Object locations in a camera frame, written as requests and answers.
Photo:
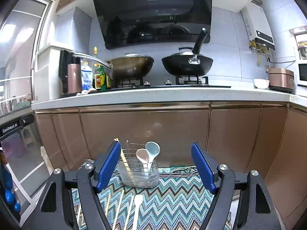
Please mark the steel pot on shelf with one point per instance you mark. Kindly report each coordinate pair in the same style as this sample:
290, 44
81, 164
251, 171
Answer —
302, 48

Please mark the white box appliance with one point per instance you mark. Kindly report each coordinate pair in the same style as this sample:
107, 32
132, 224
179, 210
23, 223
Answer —
47, 84

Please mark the white gas water heater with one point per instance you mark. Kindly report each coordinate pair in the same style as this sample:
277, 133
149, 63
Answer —
257, 26

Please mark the white plastic fork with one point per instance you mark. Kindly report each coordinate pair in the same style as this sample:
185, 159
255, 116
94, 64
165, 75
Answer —
138, 200

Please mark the blue white salt bag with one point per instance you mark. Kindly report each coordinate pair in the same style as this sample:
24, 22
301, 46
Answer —
86, 76

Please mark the rose gold rice cooker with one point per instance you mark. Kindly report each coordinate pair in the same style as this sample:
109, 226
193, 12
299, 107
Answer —
281, 79

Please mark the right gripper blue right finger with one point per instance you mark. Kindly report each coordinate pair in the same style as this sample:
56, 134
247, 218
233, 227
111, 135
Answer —
206, 166

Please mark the brown lower cabinets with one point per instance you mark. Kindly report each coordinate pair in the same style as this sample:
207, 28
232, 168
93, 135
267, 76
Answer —
267, 136

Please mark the black gas stove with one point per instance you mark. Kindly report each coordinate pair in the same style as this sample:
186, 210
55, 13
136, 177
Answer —
184, 81

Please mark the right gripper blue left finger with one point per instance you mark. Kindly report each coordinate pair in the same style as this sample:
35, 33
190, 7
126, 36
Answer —
106, 164

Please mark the glass sliding door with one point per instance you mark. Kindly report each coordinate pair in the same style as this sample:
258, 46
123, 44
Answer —
20, 38

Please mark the white plastic bag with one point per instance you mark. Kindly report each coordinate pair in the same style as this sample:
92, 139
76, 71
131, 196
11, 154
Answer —
46, 159

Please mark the white bowl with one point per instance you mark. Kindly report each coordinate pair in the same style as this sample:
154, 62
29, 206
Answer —
261, 83

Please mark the black wok with lid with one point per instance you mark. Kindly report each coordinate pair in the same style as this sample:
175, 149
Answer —
189, 63

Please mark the light blue plastic spoon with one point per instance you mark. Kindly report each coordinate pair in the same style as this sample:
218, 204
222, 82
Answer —
153, 150

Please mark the green yellow sauce bottle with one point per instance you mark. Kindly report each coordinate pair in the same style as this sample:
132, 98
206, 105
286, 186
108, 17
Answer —
99, 78

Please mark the steel wok with handle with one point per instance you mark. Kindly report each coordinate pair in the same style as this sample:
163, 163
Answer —
127, 66

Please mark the wire utensil holder basket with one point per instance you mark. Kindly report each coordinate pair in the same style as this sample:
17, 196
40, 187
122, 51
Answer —
137, 177

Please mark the pink plastic spoon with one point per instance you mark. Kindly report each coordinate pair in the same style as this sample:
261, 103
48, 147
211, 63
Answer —
143, 157

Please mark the white microwave oven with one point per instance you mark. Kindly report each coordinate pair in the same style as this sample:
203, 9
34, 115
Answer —
302, 80

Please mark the dark soy sauce bottle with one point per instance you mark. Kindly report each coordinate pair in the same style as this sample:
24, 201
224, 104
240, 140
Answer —
108, 82

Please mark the black range hood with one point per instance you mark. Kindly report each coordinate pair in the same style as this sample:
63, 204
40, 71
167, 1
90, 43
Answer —
125, 26

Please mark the zigzag patterned knit cloth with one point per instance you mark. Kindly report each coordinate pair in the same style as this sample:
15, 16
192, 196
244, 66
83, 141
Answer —
179, 201

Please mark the garlic cloves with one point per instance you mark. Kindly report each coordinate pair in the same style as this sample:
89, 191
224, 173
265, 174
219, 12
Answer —
85, 92

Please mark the white plastic stool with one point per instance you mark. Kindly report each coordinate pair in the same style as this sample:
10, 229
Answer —
28, 136

